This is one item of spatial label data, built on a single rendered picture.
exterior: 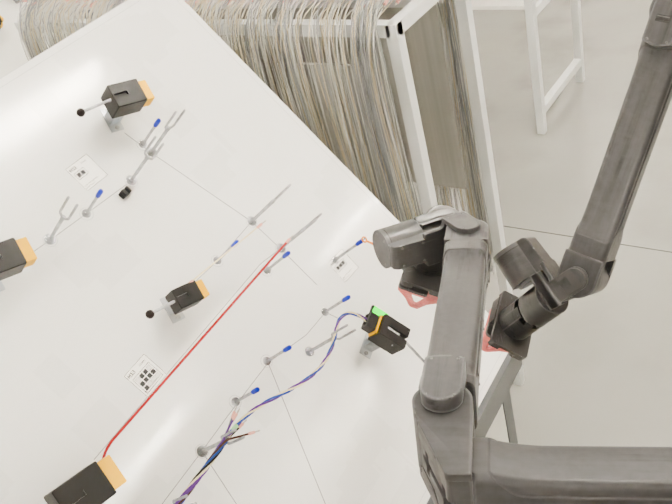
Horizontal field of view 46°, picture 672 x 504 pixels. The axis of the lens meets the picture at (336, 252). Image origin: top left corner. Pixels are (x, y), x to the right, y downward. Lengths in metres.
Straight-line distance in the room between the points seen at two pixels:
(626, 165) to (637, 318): 1.89
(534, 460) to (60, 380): 0.75
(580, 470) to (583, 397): 2.07
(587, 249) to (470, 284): 0.27
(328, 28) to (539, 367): 1.51
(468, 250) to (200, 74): 0.73
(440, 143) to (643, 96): 1.20
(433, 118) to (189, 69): 0.92
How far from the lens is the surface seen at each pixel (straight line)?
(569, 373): 2.86
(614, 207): 1.19
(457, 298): 0.95
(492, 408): 1.65
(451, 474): 0.70
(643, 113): 1.19
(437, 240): 1.12
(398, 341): 1.42
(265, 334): 1.39
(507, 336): 1.30
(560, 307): 1.24
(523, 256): 1.24
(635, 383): 2.83
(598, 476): 0.72
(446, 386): 0.76
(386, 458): 1.45
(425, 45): 2.19
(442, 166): 2.37
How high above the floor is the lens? 2.07
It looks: 35 degrees down
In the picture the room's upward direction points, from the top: 17 degrees counter-clockwise
